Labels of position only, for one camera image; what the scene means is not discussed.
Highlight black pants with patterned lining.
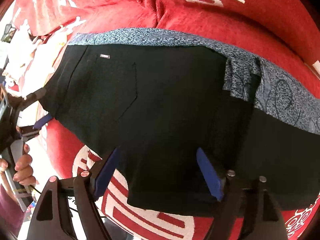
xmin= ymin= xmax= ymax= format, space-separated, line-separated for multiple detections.
xmin=40 ymin=28 xmax=319 ymax=216

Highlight white cloth on sofa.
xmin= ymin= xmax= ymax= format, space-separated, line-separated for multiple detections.
xmin=3 ymin=25 xmax=68 ymax=98

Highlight person's left hand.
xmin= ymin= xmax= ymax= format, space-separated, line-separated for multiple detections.
xmin=1 ymin=144 xmax=37 ymax=191

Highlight red sofa with white characters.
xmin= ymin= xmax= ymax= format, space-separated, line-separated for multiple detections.
xmin=14 ymin=0 xmax=319 ymax=239

